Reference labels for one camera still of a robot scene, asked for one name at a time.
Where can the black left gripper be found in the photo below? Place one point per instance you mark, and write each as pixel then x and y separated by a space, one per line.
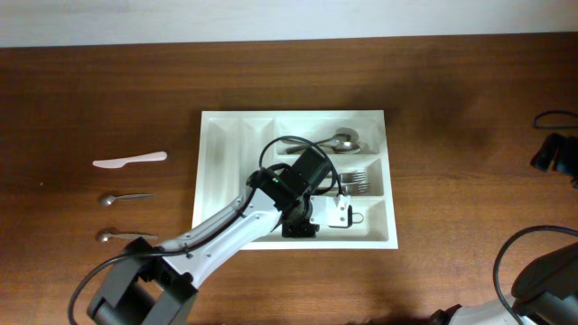
pixel 302 224

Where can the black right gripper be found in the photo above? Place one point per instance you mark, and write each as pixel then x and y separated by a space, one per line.
pixel 564 163

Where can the metal fork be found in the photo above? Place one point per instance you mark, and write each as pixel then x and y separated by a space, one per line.
pixel 352 177
pixel 356 189

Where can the large metal spoon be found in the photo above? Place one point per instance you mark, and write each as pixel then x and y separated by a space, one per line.
pixel 343 134
pixel 346 148

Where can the pink plastic knife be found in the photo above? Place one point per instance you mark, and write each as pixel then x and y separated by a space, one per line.
pixel 121 162

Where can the small metal teaspoon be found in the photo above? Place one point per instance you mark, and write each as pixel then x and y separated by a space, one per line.
pixel 109 199
pixel 105 236

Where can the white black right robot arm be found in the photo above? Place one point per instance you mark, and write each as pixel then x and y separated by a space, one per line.
pixel 545 292

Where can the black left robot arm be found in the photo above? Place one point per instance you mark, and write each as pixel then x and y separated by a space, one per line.
pixel 159 284

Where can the white plastic cutlery tray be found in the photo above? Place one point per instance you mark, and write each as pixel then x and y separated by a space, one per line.
pixel 233 144

